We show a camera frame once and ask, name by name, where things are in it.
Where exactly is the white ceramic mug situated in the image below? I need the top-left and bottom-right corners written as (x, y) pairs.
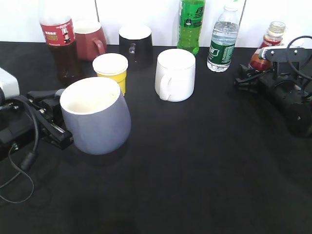
top-left (155, 49), bottom-right (195, 102)

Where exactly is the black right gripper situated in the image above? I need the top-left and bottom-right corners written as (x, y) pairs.
top-left (234, 64), bottom-right (312, 137)

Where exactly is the dark red ceramic mug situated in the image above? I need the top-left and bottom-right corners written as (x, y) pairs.
top-left (74, 20), bottom-right (107, 61)

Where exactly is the black ceramic mug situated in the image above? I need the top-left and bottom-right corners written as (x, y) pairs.
top-left (119, 24), bottom-right (153, 70)

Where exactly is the black camera cable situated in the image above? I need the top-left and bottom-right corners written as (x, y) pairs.
top-left (286, 35), bottom-right (312, 98)
top-left (0, 98), bottom-right (40, 203)

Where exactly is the grey ceramic mug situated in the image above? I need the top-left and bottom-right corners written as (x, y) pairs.
top-left (59, 77), bottom-right (132, 155)

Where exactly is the black left camera cable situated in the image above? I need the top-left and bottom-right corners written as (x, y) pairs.
top-left (0, 98), bottom-right (40, 203)

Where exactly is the yellow paper cup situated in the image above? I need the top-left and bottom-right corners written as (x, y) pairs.
top-left (92, 53), bottom-right (128, 95)

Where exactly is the black right camera cable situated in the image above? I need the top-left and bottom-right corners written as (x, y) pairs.
top-left (286, 35), bottom-right (312, 98)

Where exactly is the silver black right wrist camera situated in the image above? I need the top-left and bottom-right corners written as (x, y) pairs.
top-left (258, 45), bottom-right (311, 72)

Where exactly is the orange coffee drink bottle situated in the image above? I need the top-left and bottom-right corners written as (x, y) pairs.
top-left (248, 21), bottom-right (286, 72)

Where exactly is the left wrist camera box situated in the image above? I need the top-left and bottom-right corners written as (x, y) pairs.
top-left (0, 68), bottom-right (20, 106)

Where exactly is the green sprite bottle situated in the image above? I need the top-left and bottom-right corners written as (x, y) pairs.
top-left (177, 0), bottom-right (206, 56)

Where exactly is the clear water bottle green label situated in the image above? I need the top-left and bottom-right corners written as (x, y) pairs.
top-left (207, 0), bottom-right (239, 72)

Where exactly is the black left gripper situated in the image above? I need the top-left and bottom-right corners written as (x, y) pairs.
top-left (0, 89), bottom-right (73, 161)

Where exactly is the cola bottle red label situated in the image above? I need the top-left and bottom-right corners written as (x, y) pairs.
top-left (39, 0), bottom-right (82, 86)

